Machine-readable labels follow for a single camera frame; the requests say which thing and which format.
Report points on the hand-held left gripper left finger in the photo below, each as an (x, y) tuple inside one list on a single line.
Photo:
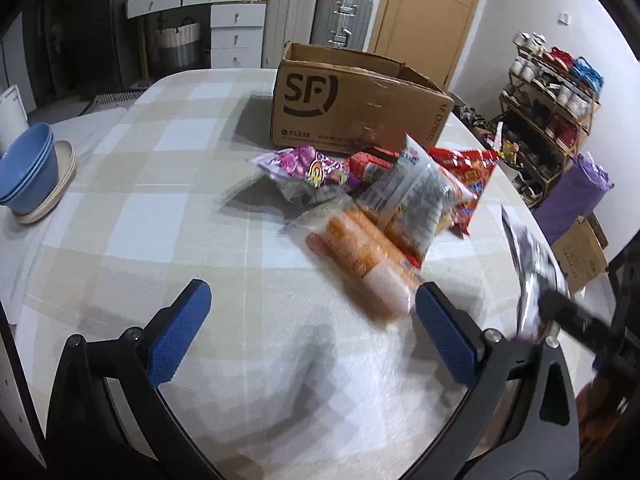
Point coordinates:
[(177, 332)]

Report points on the beige plate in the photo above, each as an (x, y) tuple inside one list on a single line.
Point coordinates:
[(65, 170)]

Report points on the blue bowl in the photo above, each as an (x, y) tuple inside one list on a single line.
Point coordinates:
[(35, 195), (25, 152)]

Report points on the silver black snack packet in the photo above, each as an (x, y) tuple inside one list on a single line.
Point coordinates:
[(532, 265)]

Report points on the large red snack bag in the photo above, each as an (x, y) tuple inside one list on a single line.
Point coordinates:
[(470, 170)]

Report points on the small cardboard box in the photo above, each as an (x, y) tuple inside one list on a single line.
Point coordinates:
[(582, 255)]

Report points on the purple snack packet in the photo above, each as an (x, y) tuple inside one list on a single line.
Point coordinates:
[(310, 166)]

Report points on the white suitcase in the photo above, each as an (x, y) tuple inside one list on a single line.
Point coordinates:
[(290, 15)]

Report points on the person's right hand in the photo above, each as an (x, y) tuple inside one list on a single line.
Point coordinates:
[(597, 415)]

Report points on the shoe rack with shoes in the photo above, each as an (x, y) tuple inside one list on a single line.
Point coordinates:
[(555, 90)]

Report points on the wooden door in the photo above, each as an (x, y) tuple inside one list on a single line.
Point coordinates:
[(430, 15)]

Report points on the light switch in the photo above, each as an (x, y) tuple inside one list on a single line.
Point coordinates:
[(564, 18)]

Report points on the white drawer desk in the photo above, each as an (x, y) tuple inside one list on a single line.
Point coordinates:
[(235, 15)]

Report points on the orange snack packet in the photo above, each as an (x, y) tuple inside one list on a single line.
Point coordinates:
[(360, 250)]

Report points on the brown cardboard box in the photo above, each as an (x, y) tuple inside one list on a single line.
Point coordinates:
[(350, 105)]

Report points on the purple bag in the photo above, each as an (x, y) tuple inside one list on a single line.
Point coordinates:
[(570, 195)]

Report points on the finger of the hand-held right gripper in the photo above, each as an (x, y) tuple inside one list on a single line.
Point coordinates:
[(572, 315)]

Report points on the woven basket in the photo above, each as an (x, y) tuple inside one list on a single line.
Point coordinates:
[(177, 42)]

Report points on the white container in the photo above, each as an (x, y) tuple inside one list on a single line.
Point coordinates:
[(12, 110)]

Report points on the red and black snack packet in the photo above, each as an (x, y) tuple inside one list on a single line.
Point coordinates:
[(367, 165)]

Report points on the striped rug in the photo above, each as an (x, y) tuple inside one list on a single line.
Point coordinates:
[(115, 97)]

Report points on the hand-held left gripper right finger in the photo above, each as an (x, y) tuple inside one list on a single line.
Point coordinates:
[(445, 332)]

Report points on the clear white snack packet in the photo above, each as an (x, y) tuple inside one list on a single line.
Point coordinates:
[(415, 195)]

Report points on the silver suitcase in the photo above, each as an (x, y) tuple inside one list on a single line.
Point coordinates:
[(340, 12)]

